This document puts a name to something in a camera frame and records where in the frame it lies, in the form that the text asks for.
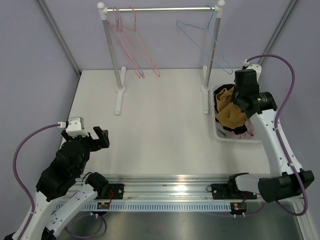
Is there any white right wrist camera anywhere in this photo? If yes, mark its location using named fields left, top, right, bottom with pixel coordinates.
left=242, top=59, right=262, bottom=80

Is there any pink wire hanger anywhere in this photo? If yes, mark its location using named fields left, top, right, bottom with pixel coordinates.
left=115, top=6, right=147, bottom=79

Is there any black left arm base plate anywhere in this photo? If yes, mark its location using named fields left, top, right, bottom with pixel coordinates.
left=100, top=183, right=125, bottom=200

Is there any brown tank top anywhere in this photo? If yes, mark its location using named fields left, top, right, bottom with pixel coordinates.
left=215, top=87, right=246, bottom=129

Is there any black tank top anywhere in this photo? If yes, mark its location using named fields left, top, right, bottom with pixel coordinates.
left=213, top=84, right=248, bottom=136

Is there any aluminium mounting rail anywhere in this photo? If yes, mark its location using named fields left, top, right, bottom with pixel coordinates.
left=33, top=174, right=306, bottom=202

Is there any pink hanger with grey top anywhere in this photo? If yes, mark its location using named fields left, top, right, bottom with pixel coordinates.
left=108, top=7, right=142, bottom=77

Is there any mauve pink tank top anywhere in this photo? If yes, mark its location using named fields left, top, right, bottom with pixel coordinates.
left=223, top=120, right=255, bottom=140

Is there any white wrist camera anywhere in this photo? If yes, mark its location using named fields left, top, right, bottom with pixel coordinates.
left=57, top=116, right=89, bottom=138
left=242, top=59, right=262, bottom=80

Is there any white slotted cable duct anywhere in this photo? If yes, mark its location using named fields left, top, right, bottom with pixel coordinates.
left=54, top=202, right=232, bottom=212

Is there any white plastic basket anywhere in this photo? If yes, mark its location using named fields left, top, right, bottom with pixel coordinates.
left=210, top=84, right=261, bottom=144

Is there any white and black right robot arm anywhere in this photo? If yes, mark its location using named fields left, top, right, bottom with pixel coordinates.
left=226, top=69, right=315, bottom=203

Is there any pink hanger with black top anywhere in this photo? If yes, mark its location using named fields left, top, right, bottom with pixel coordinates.
left=120, top=6, right=161, bottom=79

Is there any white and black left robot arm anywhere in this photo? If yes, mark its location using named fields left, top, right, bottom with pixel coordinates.
left=5, top=126, right=110, bottom=240

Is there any blue hanger with brown top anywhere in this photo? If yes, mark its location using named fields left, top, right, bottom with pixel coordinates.
left=176, top=4, right=234, bottom=75

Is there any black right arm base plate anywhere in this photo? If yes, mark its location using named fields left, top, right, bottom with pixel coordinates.
left=205, top=183, right=257, bottom=200

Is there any left aluminium frame post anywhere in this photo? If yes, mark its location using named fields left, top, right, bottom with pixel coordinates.
left=35, top=0, right=82, bottom=77

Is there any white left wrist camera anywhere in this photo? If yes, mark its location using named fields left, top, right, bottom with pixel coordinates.
left=57, top=116, right=89, bottom=138

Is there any right aluminium frame post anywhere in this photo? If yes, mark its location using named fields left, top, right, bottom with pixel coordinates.
left=262, top=0, right=300, bottom=55

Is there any white and metal clothes rack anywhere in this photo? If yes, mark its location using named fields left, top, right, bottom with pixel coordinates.
left=97, top=0, right=226, bottom=115

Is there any aluminium frame post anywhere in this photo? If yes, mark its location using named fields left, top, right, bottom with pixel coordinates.
left=262, top=0, right=300, bottom=55
left=35, top=0, right=82, bottom=77

